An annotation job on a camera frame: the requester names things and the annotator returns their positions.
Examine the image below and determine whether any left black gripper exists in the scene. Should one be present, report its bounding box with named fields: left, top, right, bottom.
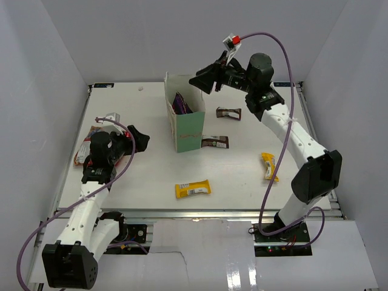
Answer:
left=108, top=125, right=149, bottom=164

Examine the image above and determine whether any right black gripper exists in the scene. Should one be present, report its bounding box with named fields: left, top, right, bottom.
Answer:
left=190, top=50, right=256, bottom=95

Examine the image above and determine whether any green white paper bag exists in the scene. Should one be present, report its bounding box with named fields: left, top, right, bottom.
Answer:
left=164, top=73, right=206, bottom=153

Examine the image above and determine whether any purple chip bag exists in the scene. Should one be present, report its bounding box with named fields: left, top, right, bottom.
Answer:
left=172, top=92, right=193, bottom=115

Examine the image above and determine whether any red cookie snack bag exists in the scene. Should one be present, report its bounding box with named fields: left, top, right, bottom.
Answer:
left=73, top=126, right=102, bottom=166

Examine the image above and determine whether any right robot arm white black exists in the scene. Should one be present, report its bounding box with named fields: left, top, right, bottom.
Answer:
left=189, top=52, right=343, bottom=242

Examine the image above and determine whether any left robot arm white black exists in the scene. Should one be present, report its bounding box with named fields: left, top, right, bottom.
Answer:
left=42, top=125, right=150, bottom=290

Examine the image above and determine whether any brown bar wrapper near bag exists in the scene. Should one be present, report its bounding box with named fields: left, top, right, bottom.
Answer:
left=201, top=135, right=229, bottom=149

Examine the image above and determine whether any brown bar wrapper far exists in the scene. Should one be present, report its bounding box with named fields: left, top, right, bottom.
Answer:
left=216, top=107, right=242, bottom=121

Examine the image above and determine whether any blue label right corner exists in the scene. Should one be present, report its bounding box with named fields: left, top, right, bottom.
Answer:
left=273, top=82, right=292, bottom=87

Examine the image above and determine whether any blue label corner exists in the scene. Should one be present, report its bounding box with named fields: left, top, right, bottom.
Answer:
left=273, top=82, right=292, bottom=87
left=93, top=83, right=115, bottom=89

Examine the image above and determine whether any yellow bar wrapper centre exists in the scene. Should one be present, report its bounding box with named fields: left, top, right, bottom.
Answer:
left=175, top=180, right=212, bottom=199

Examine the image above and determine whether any yellow bar wrapper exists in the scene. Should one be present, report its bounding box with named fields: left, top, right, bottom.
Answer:
left=175, top=180, right=212, bottom=199
left=261, top=152, right=276, bottom=180

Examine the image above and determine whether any blue label left corner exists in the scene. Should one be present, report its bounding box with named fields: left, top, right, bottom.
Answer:
left=93, top=83, right=115, bottom=89

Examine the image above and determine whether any yellow bar wrapper right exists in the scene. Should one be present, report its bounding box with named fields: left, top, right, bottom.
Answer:
left=261, top=152, right=276, bottom=180

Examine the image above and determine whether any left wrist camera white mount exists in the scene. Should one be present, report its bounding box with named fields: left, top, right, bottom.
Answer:
left=97, top=112, right=122, bottom=133

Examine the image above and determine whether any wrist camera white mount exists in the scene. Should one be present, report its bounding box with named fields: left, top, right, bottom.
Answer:
left=222, top=33, right=241, bottom=64
left=97, top=112, right=122, bottom=133

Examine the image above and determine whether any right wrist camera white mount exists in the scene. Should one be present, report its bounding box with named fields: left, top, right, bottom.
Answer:
left=222, top=33, right=241, bottom=64

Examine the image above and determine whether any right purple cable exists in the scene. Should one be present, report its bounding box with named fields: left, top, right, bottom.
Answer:
left=257, top=32, right=326, bottom=246

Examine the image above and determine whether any purple cable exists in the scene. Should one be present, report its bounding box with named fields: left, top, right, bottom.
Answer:
left=15, top=116, right=137, bottom=291
left=257, top=32, right=326, bottom=246

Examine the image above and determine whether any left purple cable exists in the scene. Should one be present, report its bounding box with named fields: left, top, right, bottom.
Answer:
left=15, top=116, right=137, bottom=291

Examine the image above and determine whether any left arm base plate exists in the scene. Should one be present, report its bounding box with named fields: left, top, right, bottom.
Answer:
left=112, top=224, right=147, bottom=243

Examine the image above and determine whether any aluminium front rail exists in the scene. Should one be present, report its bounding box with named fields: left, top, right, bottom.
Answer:
left=53, top=209, right=346, bottom=221

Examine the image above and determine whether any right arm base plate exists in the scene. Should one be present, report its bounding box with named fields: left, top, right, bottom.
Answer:
left=248, top=222, right=312, bottom=258

